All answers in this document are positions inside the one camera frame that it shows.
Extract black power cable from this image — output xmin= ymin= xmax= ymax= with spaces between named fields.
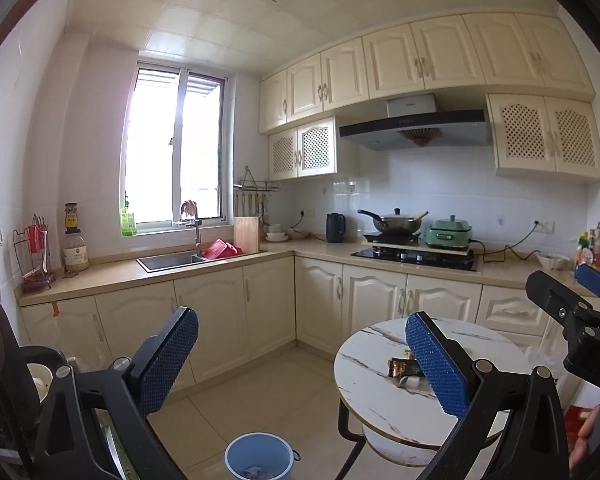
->
xmin=470 ymin=220 xmax=543 ymax=264

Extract green electric cooker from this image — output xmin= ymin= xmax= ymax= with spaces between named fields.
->
xmin=425 ymin=215 xmax=475 ymax=251

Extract red utensil stand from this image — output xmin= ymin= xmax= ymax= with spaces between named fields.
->
xmin=12 ymin=214 xmax=56 ymax=293

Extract cream lower cabinets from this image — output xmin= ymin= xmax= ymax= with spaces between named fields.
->
xmin=19 ymin=255 xmax=600 ymax=396

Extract large clear jar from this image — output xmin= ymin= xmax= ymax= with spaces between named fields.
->
xmin=62 ymin=232 xmax=90 ymax=272

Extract black kettle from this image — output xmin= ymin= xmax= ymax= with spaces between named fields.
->
xmin=326 ymin=212 xmax=346 ymax=244

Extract red dish rack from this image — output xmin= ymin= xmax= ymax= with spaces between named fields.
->
xmin=202 ymin=240 xmax=245 ymax=261

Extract round marble table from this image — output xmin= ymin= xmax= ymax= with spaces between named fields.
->
xmin=333 ymin=317 xmax=536 ymax=463

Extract large lattice door cabinet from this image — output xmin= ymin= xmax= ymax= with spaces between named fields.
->
xmin=486 ymin=94 xmax=600 ymax=182

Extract red box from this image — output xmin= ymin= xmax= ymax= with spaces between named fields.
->
xmin=564 ymin=404 xmax=595 ymax=441

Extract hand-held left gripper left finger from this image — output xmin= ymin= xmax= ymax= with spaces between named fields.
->
xmin=30 ymin=306 xmax=199 ymax=480

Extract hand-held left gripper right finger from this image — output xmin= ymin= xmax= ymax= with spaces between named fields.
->
xmin=405 ymin=311 xmax=571 ymax=480

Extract sliding window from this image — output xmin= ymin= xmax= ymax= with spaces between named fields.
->
xmin=119 ymin=62 xmax=229 ymax=236

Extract black chair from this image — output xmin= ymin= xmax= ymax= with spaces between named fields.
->
xmin=0 ymin=290 xmax=46 ymax=461

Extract wooden cutting board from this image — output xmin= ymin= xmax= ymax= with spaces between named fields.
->
xmin=233 ymin=216 xmax=261 ymax=253

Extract wall socket with thin cable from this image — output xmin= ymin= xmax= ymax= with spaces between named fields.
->
xmin=290 ymin=209 xmax=315 ymax=233

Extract brown gold snack wrapper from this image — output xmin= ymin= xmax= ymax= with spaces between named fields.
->
xmin=387 ymin=356 xmax=426 ymax=378

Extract small lattice door cabinet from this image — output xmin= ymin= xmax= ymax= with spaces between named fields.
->
xmin=268 ymin=116 xmax=361 ymax=182

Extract black gas stove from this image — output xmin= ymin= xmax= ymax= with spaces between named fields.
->
xmin=351 ymin=246 xmax=481 ymax=273

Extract person's right hand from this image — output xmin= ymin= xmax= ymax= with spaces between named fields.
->
xmin=569 ymin=406 xmax=600 ymax=472

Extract cream upper cabinets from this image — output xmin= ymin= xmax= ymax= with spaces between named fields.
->
xmin=259 ymin=12 xmax=596 ymax=136

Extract steel faucet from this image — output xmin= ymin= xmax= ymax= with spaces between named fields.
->
xmin=180 ymin=205 xmax=203 ymax=257

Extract steel sink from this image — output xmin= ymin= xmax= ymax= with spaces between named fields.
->
xmin=136 ymin=252 xmax=211 ymax=273

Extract wall utensil rail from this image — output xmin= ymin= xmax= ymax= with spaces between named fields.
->
xmin=234 ymin=166 xmax=281 ymax=226

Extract cream cabinets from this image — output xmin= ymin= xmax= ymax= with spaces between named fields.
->
xmin=19 ymin=255 xmax=600 ymax=396
xmin=259 ymin=12 xmax=596 ymax=136

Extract black induction cooker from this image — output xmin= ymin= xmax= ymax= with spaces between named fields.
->
xmin=363 ymin=232 xmax=422 ymax=246

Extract cluster of condiment bottles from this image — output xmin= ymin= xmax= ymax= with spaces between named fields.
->
xmin=575 ymin=221 xmax=600 ymax=273

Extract range hood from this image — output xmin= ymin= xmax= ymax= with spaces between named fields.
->
xmin=339 ymin=93 xmax=493 ymax=152

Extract blue trash bin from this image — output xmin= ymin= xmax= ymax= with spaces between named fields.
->
xmin=224 ymin=432 xmax=301 ymax=480

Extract black wok with lid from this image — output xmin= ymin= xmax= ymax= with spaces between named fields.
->
xmin=357 ymin=207 xmax=429 ymax=237

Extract white bowl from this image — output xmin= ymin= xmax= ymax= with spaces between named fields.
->
xmin=535 ymin=252 xmax=571 ymax=271

